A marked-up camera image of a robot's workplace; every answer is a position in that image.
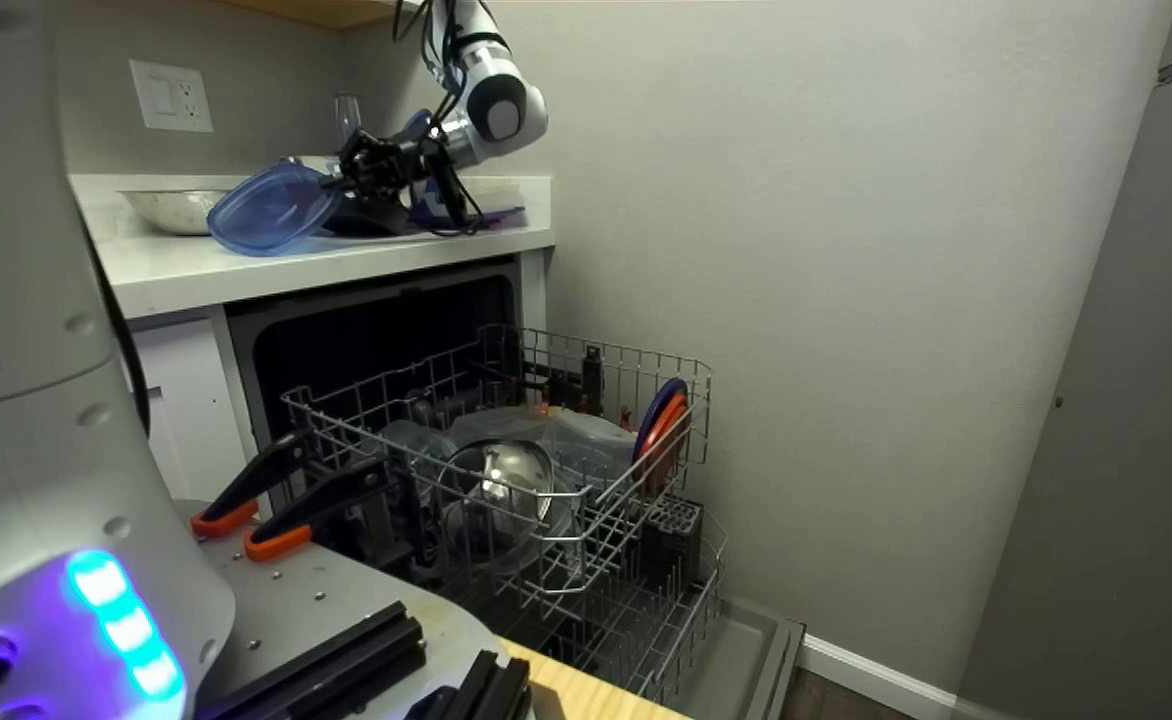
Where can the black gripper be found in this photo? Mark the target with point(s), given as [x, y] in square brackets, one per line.
[403, 164]

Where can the blue translucent plastic lid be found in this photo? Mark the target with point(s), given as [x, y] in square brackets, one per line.
[268, 207]

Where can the dark blue upright lid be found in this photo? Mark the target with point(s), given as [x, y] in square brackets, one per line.
[413, 124]

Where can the purple plastic lid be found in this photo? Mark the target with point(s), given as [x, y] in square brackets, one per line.
[506, 217]

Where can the built-in dishwasher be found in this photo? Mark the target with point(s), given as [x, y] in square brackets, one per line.
[328, 335]

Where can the open dishwasher door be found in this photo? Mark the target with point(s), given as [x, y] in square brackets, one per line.
[747, 661]

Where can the clear drinking glass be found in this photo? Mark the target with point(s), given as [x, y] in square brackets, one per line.
[345, 115]

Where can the white kitchen counter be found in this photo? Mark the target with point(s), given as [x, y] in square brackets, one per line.
[210, 277]

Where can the stainless steel bowl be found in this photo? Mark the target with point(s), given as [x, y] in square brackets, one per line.
[168, 208]

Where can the white cabinet front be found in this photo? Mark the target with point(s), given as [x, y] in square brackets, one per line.
[206, 413]

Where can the dark cup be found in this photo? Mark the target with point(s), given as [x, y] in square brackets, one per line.
[589, 382]

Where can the black clamp orange tip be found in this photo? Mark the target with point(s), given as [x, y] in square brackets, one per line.
[324, 504]
[257, 480]

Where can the stainless steel pot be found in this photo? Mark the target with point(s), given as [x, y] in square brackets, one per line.
[508, 480]

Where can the blue plate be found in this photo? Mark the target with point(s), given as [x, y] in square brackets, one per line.
[655, 403]

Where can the orange plate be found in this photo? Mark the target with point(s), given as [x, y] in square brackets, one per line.
[664, 435]

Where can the black cutlery basket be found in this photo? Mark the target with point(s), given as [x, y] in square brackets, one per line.
[673, 540]

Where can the long black aluminium extrusion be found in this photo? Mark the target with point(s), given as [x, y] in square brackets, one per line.
[324, 661]

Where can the short black aluminium extrusion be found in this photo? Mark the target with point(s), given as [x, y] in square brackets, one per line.
[485, 687]

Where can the white baseboard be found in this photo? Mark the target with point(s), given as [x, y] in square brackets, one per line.
[876, 676]

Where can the wooden wall shelf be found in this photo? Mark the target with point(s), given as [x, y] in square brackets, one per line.
[328, 9]

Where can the white wall outlet plate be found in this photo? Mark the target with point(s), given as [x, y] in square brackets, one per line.
[168, 96]

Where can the gray metal base plate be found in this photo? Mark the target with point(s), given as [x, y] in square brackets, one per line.
[306, 586]

